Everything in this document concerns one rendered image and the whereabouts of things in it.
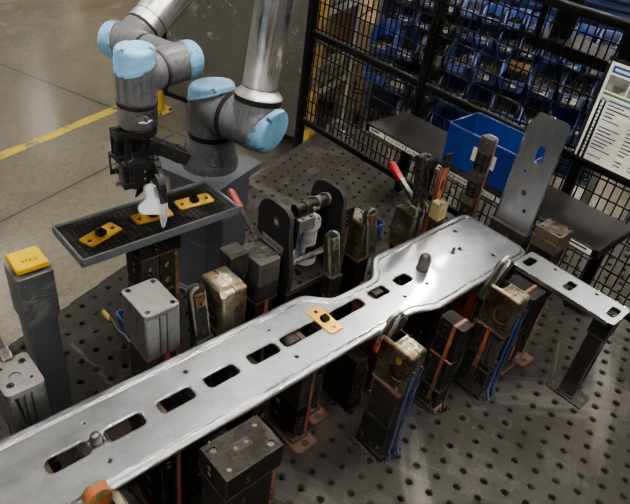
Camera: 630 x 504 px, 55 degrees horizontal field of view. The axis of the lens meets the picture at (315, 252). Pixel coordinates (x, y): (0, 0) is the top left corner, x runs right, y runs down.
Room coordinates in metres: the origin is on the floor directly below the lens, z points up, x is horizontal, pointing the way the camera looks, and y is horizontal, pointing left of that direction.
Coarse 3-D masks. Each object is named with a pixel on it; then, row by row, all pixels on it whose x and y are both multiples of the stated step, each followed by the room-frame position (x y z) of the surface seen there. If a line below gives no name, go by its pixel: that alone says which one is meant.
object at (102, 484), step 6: (102, 480) 0.48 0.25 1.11; (90, 486) 0.47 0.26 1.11; (96, 486) 0.47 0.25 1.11; (102, 486) 0.47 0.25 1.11; (108, 486) 0.48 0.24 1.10; (84, 492) 0.46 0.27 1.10; (90, 492) 0.46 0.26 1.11; (96, 492) 0.46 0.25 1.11; (102, 492) 0.47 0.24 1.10; (108, 492) 0.47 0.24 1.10; (84, 498) 0.46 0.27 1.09; (90, 498) 0.45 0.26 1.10; (96, 498) 0.46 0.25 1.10; (102, 498) 0.46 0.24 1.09; (108, 498) 0.47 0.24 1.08
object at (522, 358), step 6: (534, 282) 1.31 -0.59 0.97; (546, 294) 1.29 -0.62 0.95; (540, 306) 1.30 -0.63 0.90; (540, 312) 1.31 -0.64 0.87; (534, 318) 1.29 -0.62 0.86; (534, 324) 1.31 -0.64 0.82; (528, 330) 1.29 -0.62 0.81; (522, 336) 1.29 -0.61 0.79; (528, 336) 1.31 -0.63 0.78; (522, 342) 1.29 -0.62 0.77; (522, 348) 1.30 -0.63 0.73; (516, 354) 1.30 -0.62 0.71; (522, 354) 1.31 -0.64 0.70; (528, 354) 1.31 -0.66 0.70; (516, 360) 1.28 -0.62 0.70; (522, 360) 1.28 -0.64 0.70; (528, 360) 1.29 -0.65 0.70; (522, 366) 1.26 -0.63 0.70
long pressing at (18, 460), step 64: (384, 256) 1.27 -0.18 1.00; (448, 256) 1.32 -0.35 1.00; (512, 256) 1.36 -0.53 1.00; (256, 320) 0.96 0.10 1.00; (384, 320) 1.03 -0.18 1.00; (128, 384) 0.74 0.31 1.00; (192, 384) 0.77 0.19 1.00; (256, 384) 0.79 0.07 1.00; (0, 448) 0.57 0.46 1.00; (64, 448) 0.59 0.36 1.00; (128, 448) 0.61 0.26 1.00
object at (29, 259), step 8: (32, 248) 0.90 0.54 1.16; (8, 256) 0.87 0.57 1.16; (16, 256) 0.87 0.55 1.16; (24, 256) 0.87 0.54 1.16; (32, 256) 0.88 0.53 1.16; (40, 256) 0.88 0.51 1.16; (16, 264) 0.85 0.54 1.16; (24, 264) 0.85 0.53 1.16; (32, 264) 0.85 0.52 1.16; (40, 264) 0.86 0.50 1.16; (48, 264) 0.87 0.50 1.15; (16, 272) 0.83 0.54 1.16; (24, 272) 0.84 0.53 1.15
